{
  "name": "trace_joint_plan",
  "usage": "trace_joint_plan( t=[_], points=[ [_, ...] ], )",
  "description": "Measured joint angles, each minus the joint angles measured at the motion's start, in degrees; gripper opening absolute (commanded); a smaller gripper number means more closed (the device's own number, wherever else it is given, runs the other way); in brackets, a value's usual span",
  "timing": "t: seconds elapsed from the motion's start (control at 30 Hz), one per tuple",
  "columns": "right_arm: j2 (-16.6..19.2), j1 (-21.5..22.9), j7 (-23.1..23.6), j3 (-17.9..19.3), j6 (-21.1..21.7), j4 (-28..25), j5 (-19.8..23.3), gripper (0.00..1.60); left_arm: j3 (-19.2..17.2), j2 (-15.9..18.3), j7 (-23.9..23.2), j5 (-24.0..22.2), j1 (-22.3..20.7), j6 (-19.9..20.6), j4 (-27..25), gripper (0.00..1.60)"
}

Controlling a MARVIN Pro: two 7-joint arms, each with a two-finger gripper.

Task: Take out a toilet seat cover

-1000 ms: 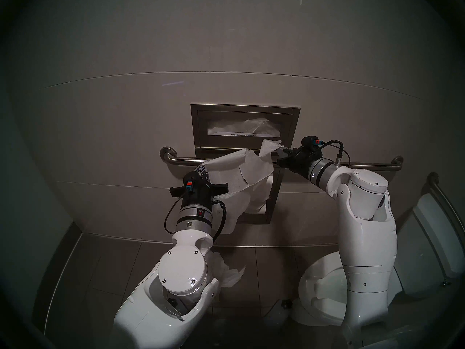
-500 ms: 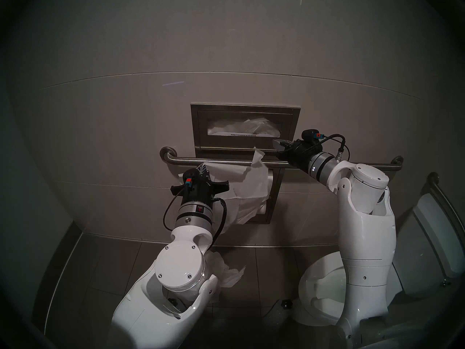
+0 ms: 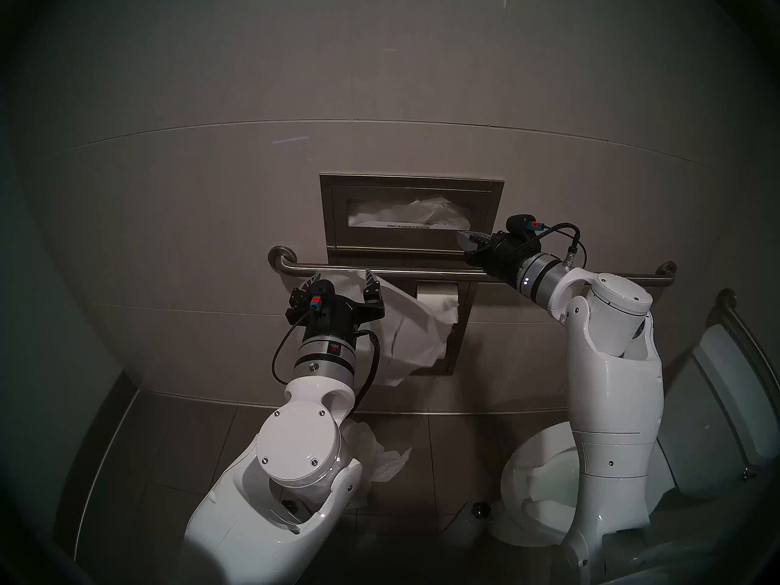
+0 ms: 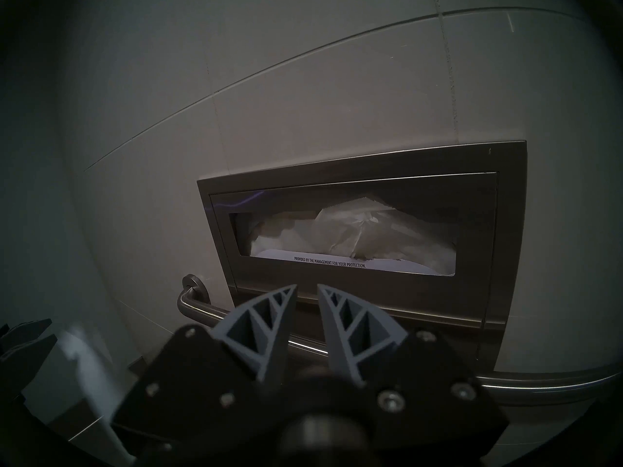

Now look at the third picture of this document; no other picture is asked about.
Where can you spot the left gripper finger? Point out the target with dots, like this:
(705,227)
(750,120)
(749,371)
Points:
(373,294)
(306,291)

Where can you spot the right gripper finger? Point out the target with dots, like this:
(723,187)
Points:
(481,261)
(475,241)

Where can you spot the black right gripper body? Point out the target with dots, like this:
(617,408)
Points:
(512,258)

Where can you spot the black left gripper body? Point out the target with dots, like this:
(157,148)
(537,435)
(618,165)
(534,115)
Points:
(335,322)

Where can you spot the white paper toilet seat cover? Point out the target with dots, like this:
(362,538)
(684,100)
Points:
(414,334)

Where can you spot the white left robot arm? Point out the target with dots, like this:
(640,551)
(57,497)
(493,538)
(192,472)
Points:
(298,456)

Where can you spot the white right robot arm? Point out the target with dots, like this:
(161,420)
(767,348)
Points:
(615,407)

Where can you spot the white toilet paper roll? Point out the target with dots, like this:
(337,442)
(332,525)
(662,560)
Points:
(439,291)

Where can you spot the white seat cover stack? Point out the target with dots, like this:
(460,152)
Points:
(426,212)

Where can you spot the long steel grab bar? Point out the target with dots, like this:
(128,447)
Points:
(341,268)

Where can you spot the stainless steel recessed dispenser unit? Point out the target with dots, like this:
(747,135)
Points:
(336,224)

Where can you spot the crumpled white paper sheet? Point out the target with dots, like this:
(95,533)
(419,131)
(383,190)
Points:
(390,465)

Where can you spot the black knob foot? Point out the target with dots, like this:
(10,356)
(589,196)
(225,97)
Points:
(483,509)

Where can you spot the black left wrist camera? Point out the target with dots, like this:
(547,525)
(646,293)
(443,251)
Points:
(317,300)

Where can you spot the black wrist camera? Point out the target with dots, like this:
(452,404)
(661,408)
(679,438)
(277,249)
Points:
(524,224)
(317,300)

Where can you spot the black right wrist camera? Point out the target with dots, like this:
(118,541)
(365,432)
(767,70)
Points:
(524,224)

